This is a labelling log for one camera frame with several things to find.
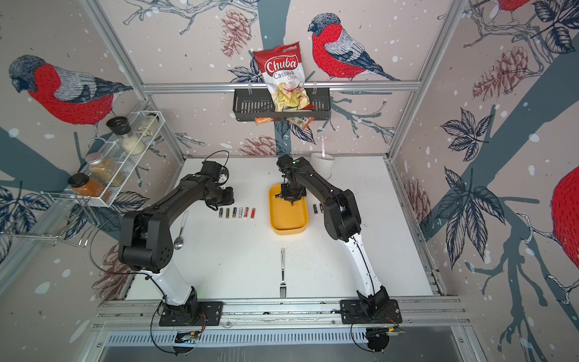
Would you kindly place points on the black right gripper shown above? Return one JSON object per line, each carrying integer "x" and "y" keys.
{"x": 283, "y": 195}

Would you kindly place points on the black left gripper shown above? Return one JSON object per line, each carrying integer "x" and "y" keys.
{"x": 229, "y": 200}

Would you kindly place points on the yellow plastic storage box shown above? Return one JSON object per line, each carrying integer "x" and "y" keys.
{"x": 287, "y": 218}

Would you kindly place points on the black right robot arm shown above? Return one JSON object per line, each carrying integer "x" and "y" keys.
{"x": 342, "y": 222}

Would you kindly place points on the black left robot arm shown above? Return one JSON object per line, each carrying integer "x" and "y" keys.
{"x": 146, "y": 244}

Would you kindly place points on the white cup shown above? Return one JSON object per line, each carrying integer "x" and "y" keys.
{"x": 323, "y": 164}

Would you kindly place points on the silver spoon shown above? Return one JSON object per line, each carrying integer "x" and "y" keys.
{"x": 179, "y": 241}

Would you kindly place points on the silver fork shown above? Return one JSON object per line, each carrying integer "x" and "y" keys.
{"x": 283, "y": 288}

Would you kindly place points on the silver lid spice jar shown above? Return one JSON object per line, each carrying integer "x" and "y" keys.
{"x": 105, "y": 170}

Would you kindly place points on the black lid spice jar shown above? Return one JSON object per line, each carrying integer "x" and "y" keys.
{"x": 124, "y": 133}

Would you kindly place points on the Chuba cassava chips bag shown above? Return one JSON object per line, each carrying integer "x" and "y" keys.
{"x": 283, "y": 73}

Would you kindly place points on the orange spice jar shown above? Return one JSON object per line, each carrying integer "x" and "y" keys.
{"x": 86, "y": 186}

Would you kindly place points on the white wire spice rack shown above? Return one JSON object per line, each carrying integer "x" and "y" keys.
{"x": 125, "y": 152}

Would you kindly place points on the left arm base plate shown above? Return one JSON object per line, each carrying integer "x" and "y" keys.
{"x": 202, "y": 313}

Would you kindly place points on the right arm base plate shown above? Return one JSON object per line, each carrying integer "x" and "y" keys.
{"x": 352, "y": 312}

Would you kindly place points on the aluminium front rail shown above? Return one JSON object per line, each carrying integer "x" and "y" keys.
{"x": 285, "y": 313}

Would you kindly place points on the aluminium frame corner post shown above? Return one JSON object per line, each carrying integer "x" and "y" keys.
{"x": 107, "y": 33}

